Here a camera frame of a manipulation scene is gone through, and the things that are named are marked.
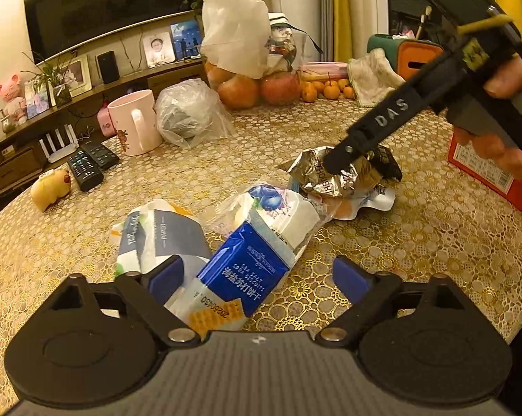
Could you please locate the wooden tv cabinet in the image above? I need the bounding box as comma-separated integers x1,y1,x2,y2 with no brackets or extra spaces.
0,58,209,217

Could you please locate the pink pig figurine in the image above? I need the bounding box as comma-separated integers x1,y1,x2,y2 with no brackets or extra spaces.
0,73,28,125

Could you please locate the orange white snack wrapper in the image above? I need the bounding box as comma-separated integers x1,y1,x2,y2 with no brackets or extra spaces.
310,185,396,223

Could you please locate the pink mug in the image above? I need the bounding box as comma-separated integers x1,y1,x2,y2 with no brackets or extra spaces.
108,89,164,157

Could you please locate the black remote control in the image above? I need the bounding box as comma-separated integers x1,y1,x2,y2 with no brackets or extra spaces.
67,149,104,192
81,141,120,171

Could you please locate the blue photo frame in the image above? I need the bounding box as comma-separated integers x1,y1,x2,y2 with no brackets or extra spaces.
171,19,203,60

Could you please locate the portrait photo frame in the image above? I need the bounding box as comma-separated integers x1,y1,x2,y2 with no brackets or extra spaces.
142,32,176,69

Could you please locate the silver foil wrapper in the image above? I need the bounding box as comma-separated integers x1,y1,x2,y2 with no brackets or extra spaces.
277,146,404,198

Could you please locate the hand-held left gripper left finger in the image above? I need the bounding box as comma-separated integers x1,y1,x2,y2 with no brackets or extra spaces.
48,255,199,347

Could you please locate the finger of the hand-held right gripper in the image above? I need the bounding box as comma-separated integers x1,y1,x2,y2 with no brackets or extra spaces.
323,50,463,174

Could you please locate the yellow curtain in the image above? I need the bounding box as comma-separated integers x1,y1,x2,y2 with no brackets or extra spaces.
332,0,352,62

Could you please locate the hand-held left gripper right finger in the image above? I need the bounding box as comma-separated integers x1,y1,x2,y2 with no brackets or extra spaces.
315,257,472,347

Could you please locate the large orange fruit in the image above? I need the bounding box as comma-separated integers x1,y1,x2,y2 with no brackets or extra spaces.
205,61,233,89

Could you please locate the pink flat box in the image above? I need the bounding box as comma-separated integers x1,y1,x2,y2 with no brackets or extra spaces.
302,61,350,79

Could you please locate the grey curtain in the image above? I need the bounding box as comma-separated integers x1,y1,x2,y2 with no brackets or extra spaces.
319,0,336,62

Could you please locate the green orange tissue box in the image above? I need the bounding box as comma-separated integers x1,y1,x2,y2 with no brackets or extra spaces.
367,34,446,82

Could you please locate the white grey tissue pack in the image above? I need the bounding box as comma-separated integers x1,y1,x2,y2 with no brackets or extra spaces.
110,199,214,280

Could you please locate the long-handled brush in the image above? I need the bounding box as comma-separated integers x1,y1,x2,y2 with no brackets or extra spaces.
414,5,433,40

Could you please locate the small plant in glass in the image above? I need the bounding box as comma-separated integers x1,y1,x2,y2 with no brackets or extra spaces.
22,52,77,107

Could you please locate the yellow pig toy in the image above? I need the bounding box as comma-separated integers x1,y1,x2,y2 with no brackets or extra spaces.
30,169,73,213

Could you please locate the beige dish cloth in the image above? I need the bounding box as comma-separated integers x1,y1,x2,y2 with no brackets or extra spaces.
346,47,407,107

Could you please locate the red white cardboard box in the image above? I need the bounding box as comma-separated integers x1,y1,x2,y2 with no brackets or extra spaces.
447,132,522,225

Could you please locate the red apple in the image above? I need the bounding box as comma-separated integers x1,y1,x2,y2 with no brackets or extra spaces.
261,71,301,105
217,76,262,110

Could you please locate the white router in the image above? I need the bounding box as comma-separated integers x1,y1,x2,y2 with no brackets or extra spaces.
38,124,78,164

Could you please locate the black speaker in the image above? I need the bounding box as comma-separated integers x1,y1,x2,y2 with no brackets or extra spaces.
95,50,120,85

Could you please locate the person's right hand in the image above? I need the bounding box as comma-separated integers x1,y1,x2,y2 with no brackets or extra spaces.
454,52,522,178

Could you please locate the white photo frame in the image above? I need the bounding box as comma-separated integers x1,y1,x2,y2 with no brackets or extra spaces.
57,54,92,96

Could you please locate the blue cracker packet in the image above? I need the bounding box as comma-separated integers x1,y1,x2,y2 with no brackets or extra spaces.
163,221,294,339

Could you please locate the black television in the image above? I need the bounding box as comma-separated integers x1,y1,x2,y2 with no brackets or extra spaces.
23,0,209,62

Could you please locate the white plastic bag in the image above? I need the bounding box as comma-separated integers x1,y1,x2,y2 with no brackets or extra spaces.
137,0,272,79

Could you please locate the small pink bottle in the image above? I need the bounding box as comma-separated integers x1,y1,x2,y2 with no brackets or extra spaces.
97,105,116,138

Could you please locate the pile of small tangerines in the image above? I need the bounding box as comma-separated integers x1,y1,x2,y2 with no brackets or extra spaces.
301,77,357,102

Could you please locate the clear bag with grey item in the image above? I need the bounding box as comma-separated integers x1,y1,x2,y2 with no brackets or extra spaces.
156,79,236,148

